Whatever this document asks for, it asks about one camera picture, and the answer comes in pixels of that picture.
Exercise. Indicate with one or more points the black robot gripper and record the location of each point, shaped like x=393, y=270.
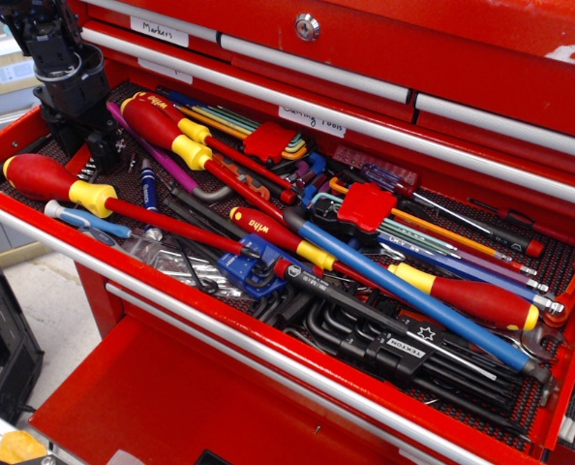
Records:
x=74, y=86

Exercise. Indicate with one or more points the red bit holder with bits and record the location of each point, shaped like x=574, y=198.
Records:
x=83, y=165

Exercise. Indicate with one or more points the red holder coloured hex keys rear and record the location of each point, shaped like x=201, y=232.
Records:
x=268, y=141

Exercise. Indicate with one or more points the red holder coloured hex keys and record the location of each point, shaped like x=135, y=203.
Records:
x=268, y=141
x=370, y=213

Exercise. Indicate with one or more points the blue hex key holder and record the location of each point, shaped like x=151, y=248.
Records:
x=255, y=277

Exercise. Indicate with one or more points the red translucent bit case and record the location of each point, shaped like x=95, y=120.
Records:
x=356, y=159

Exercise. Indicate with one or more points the red holder coloured hex keys centre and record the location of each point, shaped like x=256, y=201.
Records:
x=370, y=213

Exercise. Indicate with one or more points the purple sleeved hex key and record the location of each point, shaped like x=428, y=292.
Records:
x=168, y=164

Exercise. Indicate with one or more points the large red yellow screwdriver front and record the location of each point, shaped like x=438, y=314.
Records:
x=39, y=177

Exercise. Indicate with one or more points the blue precision screwdriver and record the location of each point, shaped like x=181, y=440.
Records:
x=150, y=198

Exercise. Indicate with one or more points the light blue white screwdriver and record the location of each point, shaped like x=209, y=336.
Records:
x=81, y=218

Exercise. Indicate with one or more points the red yellow Wiha screwdriver rear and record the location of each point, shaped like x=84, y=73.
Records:
x=201, y=134

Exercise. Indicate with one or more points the red yellow wiha screwdriver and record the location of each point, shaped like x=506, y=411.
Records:
x=254, y=221
x=201, y=134

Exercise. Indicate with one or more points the red yellow screwdriver back upper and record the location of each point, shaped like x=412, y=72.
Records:
x=154, y=126

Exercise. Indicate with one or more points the cardboard box on shelf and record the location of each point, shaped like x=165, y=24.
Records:
x=16, y=70

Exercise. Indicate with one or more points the white Markers label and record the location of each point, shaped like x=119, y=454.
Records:
x=160, y=32

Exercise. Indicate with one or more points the clear plastic bag hex keys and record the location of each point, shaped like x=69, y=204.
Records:
x=174, y=259

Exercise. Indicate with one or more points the red yellow Wiha screwdriver centre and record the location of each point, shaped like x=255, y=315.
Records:
x=254, y=221

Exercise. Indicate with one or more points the long blue sleeved hex key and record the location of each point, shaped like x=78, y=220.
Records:
x=431, y=307

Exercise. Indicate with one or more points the white drawer label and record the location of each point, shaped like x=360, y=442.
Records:
x=316, y=123

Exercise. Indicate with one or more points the black computer case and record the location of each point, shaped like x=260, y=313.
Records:
x=21, y=357

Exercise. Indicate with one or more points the silver cabinet lock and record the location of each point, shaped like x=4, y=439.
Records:
x=307, y=27

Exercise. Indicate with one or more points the black Tekton hex key set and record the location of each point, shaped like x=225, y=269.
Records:
x=400, y=360

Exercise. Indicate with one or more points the red tool chest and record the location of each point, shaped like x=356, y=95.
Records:
x=476, y=97

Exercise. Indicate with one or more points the red yellow screwdriver right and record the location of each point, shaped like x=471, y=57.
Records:
x=488, y=304

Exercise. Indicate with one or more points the red black precision screwdriver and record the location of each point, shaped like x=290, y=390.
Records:
x=513, y=240

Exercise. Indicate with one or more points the silver open end wrench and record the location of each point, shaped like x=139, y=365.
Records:
x=541, y=343

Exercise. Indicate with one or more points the purple clear handle screwdriver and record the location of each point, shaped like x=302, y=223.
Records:
x=394, y=183

